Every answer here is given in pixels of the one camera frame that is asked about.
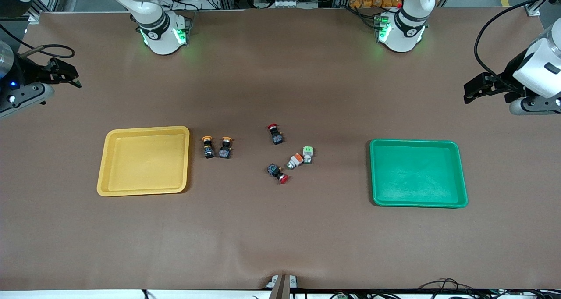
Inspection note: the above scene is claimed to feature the yellow-cap push button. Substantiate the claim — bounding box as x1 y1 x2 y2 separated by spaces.
202 135 216 159
218 136 233 159

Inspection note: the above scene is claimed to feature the push button orange block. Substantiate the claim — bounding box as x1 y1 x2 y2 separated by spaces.
285 153 304 171

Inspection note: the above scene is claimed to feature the green plastic tray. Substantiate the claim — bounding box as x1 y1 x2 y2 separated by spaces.
369 139 469 209

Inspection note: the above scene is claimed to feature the yellow plastic tray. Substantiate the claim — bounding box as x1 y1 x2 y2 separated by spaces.
96 126 191 197

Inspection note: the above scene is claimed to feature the red-cap push button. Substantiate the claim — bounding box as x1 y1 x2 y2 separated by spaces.
267 124 284 146
266 163 289 185

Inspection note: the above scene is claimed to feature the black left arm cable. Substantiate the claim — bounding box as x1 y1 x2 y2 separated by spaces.
475 0 561 93

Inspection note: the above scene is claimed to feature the aluminium frame beam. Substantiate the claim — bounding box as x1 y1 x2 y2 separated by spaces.
526 0 561 17
26 0 66 24

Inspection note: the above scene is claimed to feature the black cable bundle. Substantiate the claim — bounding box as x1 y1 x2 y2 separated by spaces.
416 278 561 299

